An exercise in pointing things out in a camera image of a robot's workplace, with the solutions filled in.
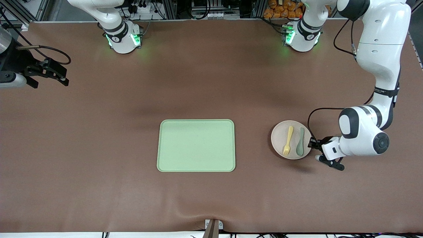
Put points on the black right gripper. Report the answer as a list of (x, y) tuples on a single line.
[(17, 62)]

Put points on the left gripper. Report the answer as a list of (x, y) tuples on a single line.
[(318, 143)]

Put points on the yellow plastic fork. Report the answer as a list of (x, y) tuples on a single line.
[(289, 137)]

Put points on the round beige plate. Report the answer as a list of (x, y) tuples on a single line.
[(277, 140)]

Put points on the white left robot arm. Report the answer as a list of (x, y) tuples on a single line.
[(380, 49)]

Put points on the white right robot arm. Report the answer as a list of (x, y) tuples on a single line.
[(122, 43)]

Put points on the green plastic spoon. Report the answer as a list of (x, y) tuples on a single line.
[(300, 148)]

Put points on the brown table mat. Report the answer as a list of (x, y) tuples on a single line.
[(99, 148)]

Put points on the white power strip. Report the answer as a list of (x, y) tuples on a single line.
[(142, 9)]

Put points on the light green rectangular tray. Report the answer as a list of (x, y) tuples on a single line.
[(196, 145)]

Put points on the orange packaged snacks pile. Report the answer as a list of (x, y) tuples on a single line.
[(284, 13)]

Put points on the white terminal block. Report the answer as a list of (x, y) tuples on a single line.
[(218, 15)]

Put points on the aluminium frame rail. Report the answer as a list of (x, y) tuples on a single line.
[(24, 25)]

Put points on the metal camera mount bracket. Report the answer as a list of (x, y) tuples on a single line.
[(213, 228)]

